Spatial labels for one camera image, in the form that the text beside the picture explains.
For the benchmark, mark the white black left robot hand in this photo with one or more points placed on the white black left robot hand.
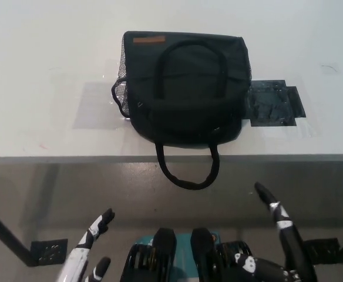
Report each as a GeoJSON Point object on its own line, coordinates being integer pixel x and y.
{"type": "Point", "coordinates": [84, 241]}

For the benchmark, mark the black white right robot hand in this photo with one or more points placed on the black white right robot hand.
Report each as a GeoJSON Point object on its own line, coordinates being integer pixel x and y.
{"type": "Point", "coordinates": [289, 235]}

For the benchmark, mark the black soft travel bag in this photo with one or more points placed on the black soft travel bag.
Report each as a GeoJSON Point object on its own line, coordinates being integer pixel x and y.
{"type": "Point", "coordinates": [189, 97]}

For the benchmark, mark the black teal robot torso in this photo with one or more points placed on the black teal robot torso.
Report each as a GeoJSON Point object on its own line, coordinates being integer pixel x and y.
{"type": "Point", "coordinates": [186, 255]}

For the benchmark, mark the black floor mounting plate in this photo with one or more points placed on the black floor mounting plate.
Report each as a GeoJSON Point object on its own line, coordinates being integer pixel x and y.
{"type": "Point", "coordinates": [324, 249]}
{"type": "Point", "coordinates": [49, 250]}

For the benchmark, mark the black metal table leg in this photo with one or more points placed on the black metal table leg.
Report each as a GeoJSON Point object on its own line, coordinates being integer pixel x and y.
{"type": "Point", "coordinates": [7, 235]}

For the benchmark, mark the black tape patch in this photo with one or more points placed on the black tape patch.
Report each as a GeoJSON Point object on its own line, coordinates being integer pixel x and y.
{"type": "Point", "coordinates": [269, 102]}

